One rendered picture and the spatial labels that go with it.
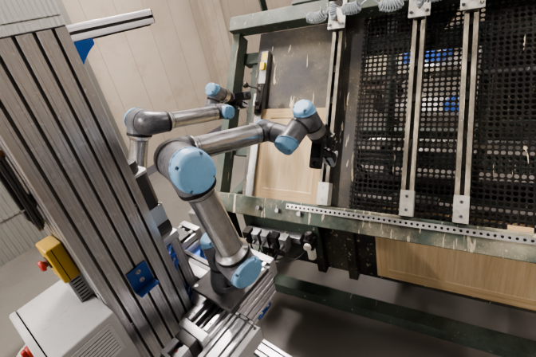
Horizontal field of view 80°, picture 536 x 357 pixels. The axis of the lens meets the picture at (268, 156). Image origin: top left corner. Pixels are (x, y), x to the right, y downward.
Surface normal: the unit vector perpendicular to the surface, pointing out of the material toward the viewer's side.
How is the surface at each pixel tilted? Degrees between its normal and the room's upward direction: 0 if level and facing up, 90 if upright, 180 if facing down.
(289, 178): 54
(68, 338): 0
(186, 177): 82
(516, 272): 90
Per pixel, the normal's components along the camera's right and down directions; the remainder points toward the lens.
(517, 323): -0.20, -0.87
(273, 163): -0.48, -0.13
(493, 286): -0.45, 0.48
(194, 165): 0.58, 0.13
